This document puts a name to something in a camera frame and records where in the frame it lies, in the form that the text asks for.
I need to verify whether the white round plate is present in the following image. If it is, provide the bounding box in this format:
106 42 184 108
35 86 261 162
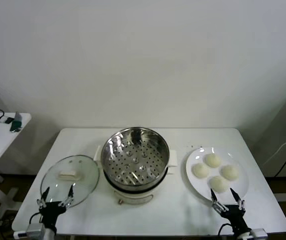
185 146 250 206

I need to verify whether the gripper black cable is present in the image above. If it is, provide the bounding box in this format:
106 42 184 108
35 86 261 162
29 211 43 231
217 223 235 240

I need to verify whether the green flat item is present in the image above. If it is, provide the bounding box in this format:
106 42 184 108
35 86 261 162
10 119 23 133

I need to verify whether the white steamed baozi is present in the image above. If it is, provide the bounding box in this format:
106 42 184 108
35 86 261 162
209 175 230 194
191 163 210 180
204 152 222 168
220 164 240 181

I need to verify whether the perforated steel steamer basket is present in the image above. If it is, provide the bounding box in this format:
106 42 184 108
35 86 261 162
100 126 170 192

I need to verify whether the white electric cooker base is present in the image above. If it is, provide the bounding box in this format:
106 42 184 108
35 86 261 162
94 144 178 205

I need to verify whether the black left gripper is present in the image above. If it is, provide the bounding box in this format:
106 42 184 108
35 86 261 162
37 185 74 228

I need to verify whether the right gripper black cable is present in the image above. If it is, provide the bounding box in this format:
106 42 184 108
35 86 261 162
217 223 235 240

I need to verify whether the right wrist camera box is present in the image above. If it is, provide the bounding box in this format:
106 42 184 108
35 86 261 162
249 228 268 240

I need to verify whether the white wall cable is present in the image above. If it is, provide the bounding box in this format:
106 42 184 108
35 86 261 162
265 129 286 165

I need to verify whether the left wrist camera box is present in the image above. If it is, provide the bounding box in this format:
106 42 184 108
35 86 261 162
13 223 45 240

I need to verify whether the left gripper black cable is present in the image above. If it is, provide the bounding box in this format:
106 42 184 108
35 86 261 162
29 211 43 231

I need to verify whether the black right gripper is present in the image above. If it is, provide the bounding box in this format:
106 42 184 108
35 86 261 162
210 187 249 234

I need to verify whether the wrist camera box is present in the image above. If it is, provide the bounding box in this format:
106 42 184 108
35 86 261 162
13 223 45 240
249 228 268 240

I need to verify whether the round glass pot lid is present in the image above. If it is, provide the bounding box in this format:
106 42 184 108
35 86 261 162
40 154 101 209

